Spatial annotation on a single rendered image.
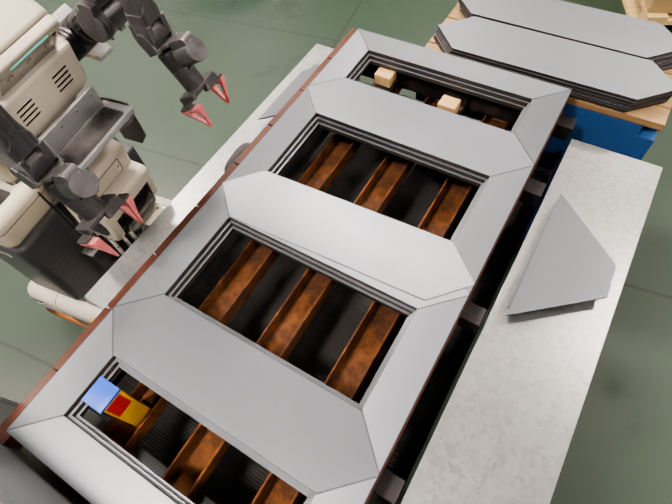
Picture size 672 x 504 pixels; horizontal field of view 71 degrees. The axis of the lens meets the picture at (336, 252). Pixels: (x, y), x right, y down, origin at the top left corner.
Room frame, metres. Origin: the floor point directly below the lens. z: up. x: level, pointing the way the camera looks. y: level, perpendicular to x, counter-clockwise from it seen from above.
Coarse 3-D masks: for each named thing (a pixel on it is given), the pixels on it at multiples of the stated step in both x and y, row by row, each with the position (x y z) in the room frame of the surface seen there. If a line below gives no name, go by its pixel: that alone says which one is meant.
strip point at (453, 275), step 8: (456, 248) 0.57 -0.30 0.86; (448, 256) 0.55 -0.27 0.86; (456, 256) 0.55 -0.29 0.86; (448, 264) 0.53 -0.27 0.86; (456, 264) 0.53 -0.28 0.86; (464, 264) 0.52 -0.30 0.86; (440, 272) 0.51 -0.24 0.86; (448, 272) 0.51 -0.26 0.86; (456, 272) 0.51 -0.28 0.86; (464, 272) 0.50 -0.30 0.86; (440, 280) 0.49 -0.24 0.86; (448, 280) 0.49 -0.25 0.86; (456, 280) 0.49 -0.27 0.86; (464, 280) 0.48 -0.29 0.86; (472, 280) 0.48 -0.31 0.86; (432, 288) 0.47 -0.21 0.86; (440, 288) 0.47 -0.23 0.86; (448, 288) 0.47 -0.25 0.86; (456, 288) 0.47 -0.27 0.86; (432, 296) 0.45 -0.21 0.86
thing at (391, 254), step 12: (396, 228) 0.66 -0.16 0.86; (408, 228) 0.65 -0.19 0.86; (384, 240) 0.63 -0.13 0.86; (396, 240) 0.62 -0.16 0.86; (408, 240) 0.62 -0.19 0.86; (384, 252) 0.59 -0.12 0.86; (396, 252) 0.59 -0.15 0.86; (408, 252) 0.58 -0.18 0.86; (372, 264) 0.57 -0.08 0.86; (384, 264) 0.56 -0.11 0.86; (396, 264) 0.55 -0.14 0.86; (372, 276) 0.53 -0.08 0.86; (384, 276) 0.53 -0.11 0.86; (396, 276) 0.52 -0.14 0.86
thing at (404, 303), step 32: (384, 64) 1.34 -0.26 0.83; (480, 96) 1.12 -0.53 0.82; (512, 96) 1.08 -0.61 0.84; (352, 128) 1.05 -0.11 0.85; (512, 128) 0.96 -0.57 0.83; (288, 160) 0.98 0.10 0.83; (416, 160) 0.90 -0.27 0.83; (480, 192) 0.74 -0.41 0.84; (224, 224) 0.76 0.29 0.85; (288, 256) 0.65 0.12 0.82; (320, 256) 0.61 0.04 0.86; (352, 288) 0.53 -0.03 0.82; (384, 288) 0.50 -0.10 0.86; (320, 384) 0.30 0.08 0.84; (192, 416) 0.28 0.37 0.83; (160, 480) 0.16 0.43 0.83; (288, 480) 0.12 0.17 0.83
